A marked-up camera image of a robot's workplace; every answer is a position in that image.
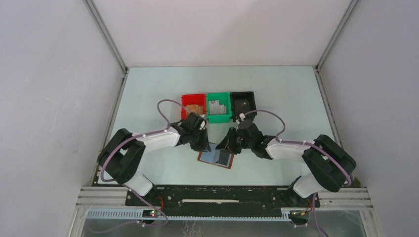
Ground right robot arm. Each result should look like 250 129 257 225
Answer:
216 114 357 206

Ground purple cable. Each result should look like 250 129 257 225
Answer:
99 99 191 228
242 109 352 237

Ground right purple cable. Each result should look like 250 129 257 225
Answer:
242 109 352 237

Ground brown leather card holder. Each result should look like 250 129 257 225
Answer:
197 143 234 169

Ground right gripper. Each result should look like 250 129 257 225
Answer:
215 127 253 155

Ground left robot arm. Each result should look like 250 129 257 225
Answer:
97 113 211 206

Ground white cards in green bin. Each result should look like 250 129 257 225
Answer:
208 100 227 115

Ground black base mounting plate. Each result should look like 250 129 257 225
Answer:
144 185 320 218

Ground red plastic bin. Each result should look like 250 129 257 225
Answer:
181 93 207 115

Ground aluminium frame rails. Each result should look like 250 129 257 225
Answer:
66 186 383 237

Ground white cable duct strip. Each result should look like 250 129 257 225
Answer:
85 209 292 222

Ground black plastic bin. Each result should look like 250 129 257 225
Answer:
230 91 256 122

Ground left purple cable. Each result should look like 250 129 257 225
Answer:
99 99 191 228

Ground orange cards in red bin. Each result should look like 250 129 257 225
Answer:
186 104 204 115

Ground green plastic bin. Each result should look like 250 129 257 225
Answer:
206 92 232 123

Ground grey credit card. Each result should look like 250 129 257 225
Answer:
217 151 231 166

